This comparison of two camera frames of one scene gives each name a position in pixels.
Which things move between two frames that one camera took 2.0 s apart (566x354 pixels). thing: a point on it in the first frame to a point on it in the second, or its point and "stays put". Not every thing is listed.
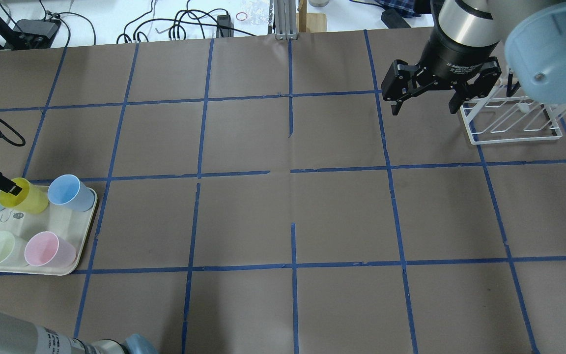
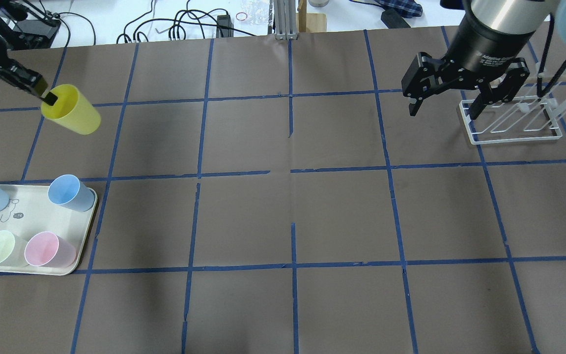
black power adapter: x=225 y=20 stays put
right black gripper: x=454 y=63 to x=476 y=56
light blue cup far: x=70 y=191 stays put
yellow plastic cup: x=31 y=200 to x=71 y=110
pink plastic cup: x=44 y=249 stays put
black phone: x=392 y=19 stays put
